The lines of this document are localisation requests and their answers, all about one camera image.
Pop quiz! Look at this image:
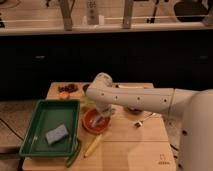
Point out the blue-grey towel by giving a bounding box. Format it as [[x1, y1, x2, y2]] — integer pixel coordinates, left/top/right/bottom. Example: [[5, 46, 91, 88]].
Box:
[[91, 115, 105, 128]]

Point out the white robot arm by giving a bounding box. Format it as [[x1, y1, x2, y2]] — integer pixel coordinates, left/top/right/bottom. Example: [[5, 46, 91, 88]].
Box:
[[86, 73, 213, 171]]

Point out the red orange bowl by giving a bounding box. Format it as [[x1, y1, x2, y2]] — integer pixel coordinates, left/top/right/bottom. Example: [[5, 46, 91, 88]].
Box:
[[82, 108, 110, 135]]

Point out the black bowl with wooden block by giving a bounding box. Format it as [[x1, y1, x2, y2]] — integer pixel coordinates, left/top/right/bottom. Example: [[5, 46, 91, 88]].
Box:
[[127, 107, 143, 115]]

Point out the small green cup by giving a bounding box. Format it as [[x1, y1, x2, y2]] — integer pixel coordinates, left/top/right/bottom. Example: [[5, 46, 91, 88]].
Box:
[[85, 96, 94, 107]]

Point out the small brown cup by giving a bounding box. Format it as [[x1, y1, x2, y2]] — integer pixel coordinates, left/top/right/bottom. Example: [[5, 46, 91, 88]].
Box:
[[82, 84, 90, 93]]

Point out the small orange lid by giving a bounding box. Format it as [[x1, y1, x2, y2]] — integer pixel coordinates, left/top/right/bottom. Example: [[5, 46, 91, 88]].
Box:
[[59, 91, 70, 100]]

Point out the black white brush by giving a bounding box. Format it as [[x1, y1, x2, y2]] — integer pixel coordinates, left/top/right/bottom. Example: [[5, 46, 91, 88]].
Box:
[[115, 84, 150, 89]]

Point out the green pea pod toy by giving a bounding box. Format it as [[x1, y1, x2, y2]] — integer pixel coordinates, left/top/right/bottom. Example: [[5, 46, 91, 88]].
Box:
[[65, 139, 82, 168]]

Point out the blue sponge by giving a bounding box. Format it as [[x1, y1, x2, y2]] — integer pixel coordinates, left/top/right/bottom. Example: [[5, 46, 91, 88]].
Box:
[[45, 124, 68, 145]]

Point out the green plastic tray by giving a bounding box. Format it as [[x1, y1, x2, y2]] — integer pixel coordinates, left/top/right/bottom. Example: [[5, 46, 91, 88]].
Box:
[[19, 99, 80, 157]]

